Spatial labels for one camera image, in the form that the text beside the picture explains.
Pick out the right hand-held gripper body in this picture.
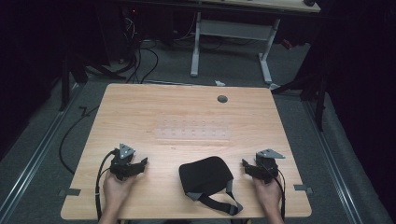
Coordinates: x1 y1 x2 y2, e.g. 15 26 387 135
250 148 286 185

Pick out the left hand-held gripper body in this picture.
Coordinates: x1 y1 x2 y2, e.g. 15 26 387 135
108 143 140 181

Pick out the black eye mask with strap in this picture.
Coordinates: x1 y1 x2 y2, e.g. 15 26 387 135
178 155 245 217

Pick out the person's left hand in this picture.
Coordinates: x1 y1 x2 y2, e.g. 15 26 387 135
102 169 138 213

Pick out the person's right hand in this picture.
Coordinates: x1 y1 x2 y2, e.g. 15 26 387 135
252 175 283 216

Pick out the grey tape strip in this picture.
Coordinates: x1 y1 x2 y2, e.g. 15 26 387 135
293 183 314 195
58 188 82 198

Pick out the clear plastic sheet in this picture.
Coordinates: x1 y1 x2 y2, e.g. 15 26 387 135
154 117 232 142

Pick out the black metal stand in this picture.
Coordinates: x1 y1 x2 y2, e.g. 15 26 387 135
57 50 127 112
270 69 332 133

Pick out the white-framed wooden desk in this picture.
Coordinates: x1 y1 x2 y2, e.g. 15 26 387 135
189 0 322 91

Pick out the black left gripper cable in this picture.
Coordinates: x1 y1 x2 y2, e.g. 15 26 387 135
94 149 117 222

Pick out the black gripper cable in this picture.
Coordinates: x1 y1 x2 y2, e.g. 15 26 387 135
94 149 117 222
273 168 287 222

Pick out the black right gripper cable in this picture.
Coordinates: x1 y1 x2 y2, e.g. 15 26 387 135
273 168 287 222

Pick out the black floor cable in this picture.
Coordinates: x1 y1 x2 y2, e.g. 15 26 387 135
58 105 101 175

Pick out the metal floor rail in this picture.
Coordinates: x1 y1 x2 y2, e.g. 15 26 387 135
0 82 82 222
303 100 364 224

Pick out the bundle of black cables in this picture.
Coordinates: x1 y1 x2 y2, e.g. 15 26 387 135
120 12 161 85

